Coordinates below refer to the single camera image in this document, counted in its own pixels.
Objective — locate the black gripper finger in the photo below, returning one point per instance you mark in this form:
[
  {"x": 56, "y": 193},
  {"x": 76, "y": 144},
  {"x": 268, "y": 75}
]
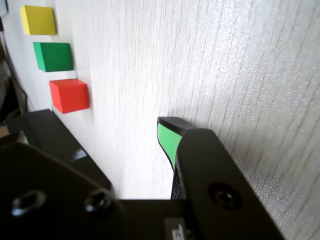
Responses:
[
  {"x": 50, "y": 200},
  {"x": 220, "y": 175}
]

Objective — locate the red wooden cube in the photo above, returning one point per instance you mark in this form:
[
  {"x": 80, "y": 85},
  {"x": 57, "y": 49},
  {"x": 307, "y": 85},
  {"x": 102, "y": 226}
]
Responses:
[{"x": 70, "y": 96}]

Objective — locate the green wooden cube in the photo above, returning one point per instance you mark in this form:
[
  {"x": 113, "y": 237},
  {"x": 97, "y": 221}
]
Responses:
[{"x": 52, "y": 56}]

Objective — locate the yellow wooden cube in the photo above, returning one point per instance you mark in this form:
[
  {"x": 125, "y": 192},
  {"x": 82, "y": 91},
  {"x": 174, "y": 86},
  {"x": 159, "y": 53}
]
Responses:
[{"x": 37, "y": 20}]

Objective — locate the black cardboard box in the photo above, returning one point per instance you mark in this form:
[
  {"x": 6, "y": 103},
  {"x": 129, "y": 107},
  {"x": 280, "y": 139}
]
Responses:
[{"x": 57, "y": 140}]

